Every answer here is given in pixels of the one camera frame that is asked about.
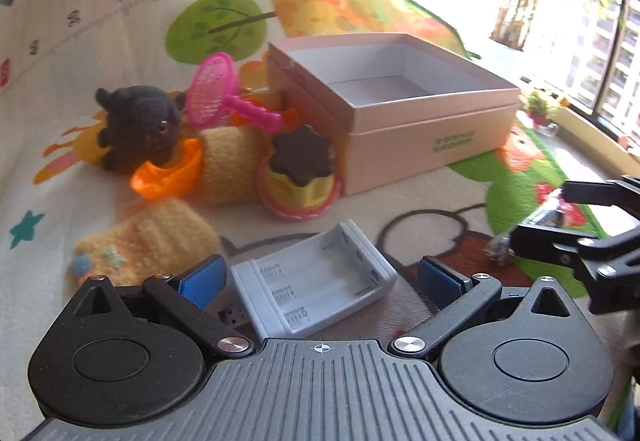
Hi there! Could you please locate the potted plant in red pot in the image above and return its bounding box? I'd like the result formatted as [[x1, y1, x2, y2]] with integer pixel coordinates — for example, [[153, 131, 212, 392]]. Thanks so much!
[[520, 88, 566, 137]]

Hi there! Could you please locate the black plush toy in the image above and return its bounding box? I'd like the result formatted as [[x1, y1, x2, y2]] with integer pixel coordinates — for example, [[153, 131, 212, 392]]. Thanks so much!
[[95, 86, 188, 174]]

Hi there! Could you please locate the colourful printed play mat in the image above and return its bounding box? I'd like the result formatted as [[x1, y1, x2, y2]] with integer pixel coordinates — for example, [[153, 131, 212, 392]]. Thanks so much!
[[0, 0, 613, 357]]

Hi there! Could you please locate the yellow fuzzy sock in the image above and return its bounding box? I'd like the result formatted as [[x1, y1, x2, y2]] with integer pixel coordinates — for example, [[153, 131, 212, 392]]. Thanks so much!
[[199, 126, 277, 207], [72, 198, 221, 287]]

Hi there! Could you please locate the small clear plastic toy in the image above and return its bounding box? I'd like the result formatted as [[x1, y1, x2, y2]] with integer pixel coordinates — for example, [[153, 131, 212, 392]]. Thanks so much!
[[485, 188, 571, 267]]

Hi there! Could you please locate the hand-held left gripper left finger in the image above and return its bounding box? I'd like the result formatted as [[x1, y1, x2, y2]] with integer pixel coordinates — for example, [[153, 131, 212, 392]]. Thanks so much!
[[74, 255, 253, 359]]

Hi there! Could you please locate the white battery holder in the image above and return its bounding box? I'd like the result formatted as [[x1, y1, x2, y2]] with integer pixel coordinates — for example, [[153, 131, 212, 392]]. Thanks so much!
[[230, 220, 398, 338]]

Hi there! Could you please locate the pink round toy plate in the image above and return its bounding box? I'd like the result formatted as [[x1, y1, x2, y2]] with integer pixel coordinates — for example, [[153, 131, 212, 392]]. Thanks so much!
[[257, 156, 345, 221]]

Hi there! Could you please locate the pink cardboard box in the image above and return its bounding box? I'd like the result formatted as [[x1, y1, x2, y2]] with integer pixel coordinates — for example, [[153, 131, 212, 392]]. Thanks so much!
[[266, 33, 521, 196]]

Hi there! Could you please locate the yellow toy with brown lid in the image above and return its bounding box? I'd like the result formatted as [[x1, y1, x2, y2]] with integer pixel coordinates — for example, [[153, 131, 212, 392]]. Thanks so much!
[[265, 125, 336, 209]]

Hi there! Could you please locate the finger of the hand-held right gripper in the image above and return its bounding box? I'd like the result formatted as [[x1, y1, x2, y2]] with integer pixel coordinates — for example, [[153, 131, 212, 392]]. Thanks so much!
[[510, 220, 640, 316], [561, 175, 640, 222]]

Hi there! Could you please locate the orange plastic toy bowl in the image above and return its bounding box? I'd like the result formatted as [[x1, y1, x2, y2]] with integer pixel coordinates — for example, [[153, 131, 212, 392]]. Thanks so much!
[[131, 138, 205, 201]]

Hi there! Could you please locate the orange plastic toy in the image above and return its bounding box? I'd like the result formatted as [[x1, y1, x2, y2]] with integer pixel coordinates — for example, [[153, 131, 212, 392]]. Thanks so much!
[[231, 106, 301, 132]]

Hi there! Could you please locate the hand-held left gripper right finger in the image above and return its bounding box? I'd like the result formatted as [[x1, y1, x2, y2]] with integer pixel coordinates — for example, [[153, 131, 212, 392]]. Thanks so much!
[[390, 257, 576, 362]]

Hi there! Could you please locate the pink toy strainer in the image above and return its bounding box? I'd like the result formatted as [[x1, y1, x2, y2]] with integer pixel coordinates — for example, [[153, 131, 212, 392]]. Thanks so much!
[[185, 52, 283, 134]]

